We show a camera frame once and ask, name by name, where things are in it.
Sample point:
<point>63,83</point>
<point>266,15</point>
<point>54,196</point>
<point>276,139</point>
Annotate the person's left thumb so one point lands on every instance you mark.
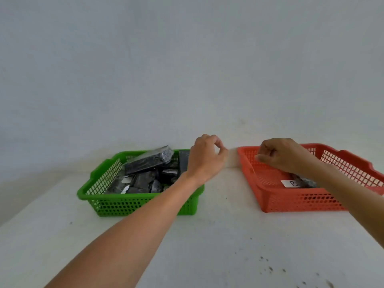
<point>222,155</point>

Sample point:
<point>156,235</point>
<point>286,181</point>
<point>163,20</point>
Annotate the person's left hand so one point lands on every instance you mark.
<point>202,160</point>

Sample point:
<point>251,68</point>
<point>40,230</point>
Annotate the black wrapped single packet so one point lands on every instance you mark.
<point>306,182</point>

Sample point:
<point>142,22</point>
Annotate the white paper label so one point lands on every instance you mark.
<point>289,183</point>

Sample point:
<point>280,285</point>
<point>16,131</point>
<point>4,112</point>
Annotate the pile of black wrapped packets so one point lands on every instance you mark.
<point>147,166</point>

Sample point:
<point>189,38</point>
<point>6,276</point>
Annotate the person's right fingers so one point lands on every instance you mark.
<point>265,152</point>

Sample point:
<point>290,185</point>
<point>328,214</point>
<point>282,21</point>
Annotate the person's left forearm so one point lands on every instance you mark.
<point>132,227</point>

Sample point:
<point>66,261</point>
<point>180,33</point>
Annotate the person's right hand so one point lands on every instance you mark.
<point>286,155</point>

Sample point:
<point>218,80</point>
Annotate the orange plastic basket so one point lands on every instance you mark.
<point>288,200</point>

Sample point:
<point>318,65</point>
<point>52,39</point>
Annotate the person's right forearm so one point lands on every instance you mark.
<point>348,194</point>

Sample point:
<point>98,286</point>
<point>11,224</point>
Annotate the green plastic basket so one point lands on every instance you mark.
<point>120,205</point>

